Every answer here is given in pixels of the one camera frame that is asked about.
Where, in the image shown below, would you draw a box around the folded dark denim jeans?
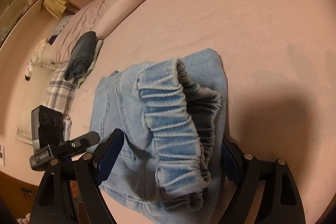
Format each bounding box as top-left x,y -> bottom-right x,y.
64,31 -> 97,81

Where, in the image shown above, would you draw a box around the folded pale green garment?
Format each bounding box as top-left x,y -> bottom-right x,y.
74,40 -> 104,89

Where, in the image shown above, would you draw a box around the plush toy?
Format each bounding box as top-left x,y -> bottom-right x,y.
25,38 -> 50,81

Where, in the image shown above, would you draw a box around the light blue denim pants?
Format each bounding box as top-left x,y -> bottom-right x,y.
90,49 -> 227,223

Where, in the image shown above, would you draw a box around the light blue garment at edge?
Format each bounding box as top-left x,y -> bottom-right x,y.
63,119 -> 72,141

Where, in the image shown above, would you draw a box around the yellow fringed lamp shade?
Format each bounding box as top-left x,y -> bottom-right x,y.
42,0 -> 68,19

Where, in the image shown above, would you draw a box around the pink pillow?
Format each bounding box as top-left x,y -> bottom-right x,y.
47,0 -> 105,64

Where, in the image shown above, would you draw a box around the plaid pillow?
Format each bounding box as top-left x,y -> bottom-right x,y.
43,63 -> 76,120

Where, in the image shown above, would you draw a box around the pink duvet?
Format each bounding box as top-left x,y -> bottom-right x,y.
92,0 -> 310,57

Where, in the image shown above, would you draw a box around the left tracking camera box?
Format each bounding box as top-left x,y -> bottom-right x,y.
31,105 -> 64,152

